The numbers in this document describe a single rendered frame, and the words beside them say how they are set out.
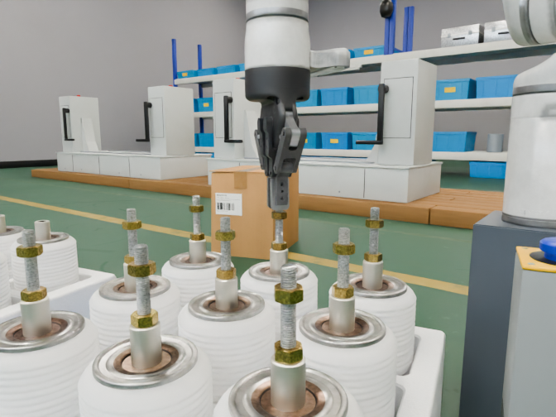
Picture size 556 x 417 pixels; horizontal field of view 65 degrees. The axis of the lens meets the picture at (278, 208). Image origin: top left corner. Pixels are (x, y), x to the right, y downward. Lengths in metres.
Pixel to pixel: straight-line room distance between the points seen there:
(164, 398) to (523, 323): 0.29
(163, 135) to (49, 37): 3.94
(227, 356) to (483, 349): 0.40
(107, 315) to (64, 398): 0.10
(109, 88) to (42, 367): 7.22
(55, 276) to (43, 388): 0.39
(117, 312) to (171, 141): 3.12
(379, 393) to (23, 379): 0.28
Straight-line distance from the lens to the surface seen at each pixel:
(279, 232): 0.52
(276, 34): 0.49
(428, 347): 0.55
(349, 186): 2.43
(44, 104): 7.03
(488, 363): 0.70
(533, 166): 0.65
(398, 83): 2.39
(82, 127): 4.72
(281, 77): 0.48
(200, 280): 0.56
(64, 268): 0.78
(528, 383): 0.44
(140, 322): 0.34
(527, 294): 0.41
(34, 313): 0.42
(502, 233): 0.64
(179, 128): 3.61
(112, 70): 7.63
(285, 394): 0.29
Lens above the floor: 0.42
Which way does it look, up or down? 9 degrees down
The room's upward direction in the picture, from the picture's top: straight up
